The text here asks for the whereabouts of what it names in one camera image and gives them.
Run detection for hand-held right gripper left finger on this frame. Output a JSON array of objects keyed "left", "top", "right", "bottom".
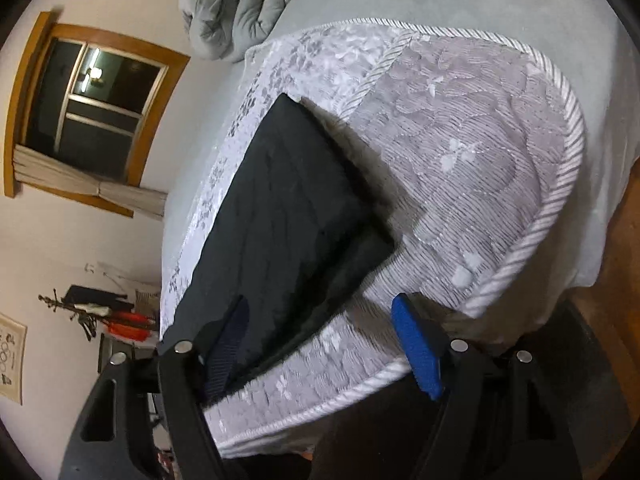
[{"left": 60, "top": 295, "right": 251, "bottom": 480}]

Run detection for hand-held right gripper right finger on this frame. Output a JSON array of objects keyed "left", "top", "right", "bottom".
[{"left": 391, "top": 292, "right": 583, "bottom": 480}]

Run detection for black pants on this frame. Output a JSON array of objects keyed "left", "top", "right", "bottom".
[{"left": 161, "top": 92, "right": 396, "bottom": 383}]

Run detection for red bag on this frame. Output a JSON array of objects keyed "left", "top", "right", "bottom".
[{"left": 106, "top": 311, "right": 157, "bottom": 345}]

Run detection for white drying rack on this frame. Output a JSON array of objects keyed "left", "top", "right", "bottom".
[{"left": 85, "top": 260, "right": 161, "bottom": 311}]

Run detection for black garment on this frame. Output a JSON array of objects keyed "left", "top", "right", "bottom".
[{"left": 65, "top": 285, "right": 135, "bottom": 312}]

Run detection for dark wooden coat rack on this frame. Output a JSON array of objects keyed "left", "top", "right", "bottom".
[{"left": 39, "top": 292, "right": 101, "bottom": 341}]

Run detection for white floral quilted mattress pad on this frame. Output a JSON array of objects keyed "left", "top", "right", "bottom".
[{"left": 160, "top": 17, "right": 586, "bottom": 461}]

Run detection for beige curtain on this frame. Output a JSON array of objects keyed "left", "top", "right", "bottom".
[{"left": 12, "top": 144, "right": 168, "bottom": 221}]

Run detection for wooden framed window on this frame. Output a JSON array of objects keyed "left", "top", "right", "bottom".
[{"left": 4, "top": 10, "right": 191, "bottom": 218}]

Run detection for grey duvet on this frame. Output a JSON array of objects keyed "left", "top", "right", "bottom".
[{"left": 182, "top": 0, "right": 331, "bottom": 63}]

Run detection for framed wall picture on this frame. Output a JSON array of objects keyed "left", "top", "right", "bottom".
[{"left": 0, "top": 312, "right": 28, "bottom": 406}]

